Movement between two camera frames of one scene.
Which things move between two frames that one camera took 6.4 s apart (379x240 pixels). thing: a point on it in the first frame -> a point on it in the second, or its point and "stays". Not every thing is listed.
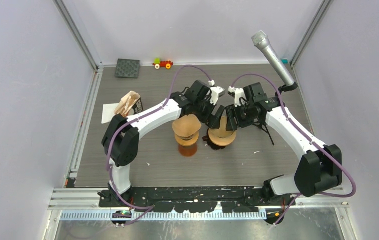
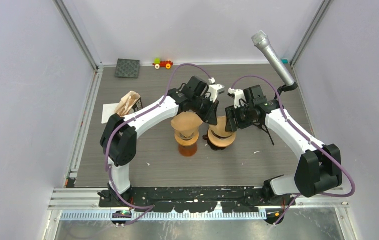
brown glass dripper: [211, 144] -> [220, 138]
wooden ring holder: [187, 141] stays
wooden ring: [221, 137] stays
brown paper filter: [222, 132] stays
